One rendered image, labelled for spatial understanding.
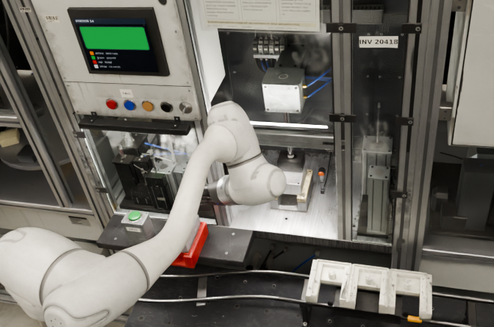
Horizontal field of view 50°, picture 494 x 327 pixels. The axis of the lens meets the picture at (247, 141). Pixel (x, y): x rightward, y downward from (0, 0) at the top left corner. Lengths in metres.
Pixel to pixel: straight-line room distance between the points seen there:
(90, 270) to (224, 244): 0.83
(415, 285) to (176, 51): 1.00
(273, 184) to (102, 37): 0.60
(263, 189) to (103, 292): 0.52
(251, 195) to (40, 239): 0.54
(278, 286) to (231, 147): 0.77
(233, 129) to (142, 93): 0.35
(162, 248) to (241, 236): 0.72
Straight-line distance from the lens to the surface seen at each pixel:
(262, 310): 1.92
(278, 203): 1.89
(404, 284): 1.73
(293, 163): 1.83
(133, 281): 1.07
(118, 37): 1.48
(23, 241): 1.16
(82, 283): 1.04
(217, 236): 1.84
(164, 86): 1.53
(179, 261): 1.79
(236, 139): 1.35
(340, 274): 1.76
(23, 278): 1.12
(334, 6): 1.29
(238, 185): 1.41
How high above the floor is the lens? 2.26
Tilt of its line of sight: 38 degrees down
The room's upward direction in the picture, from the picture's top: 9 degrees counter-clockwise
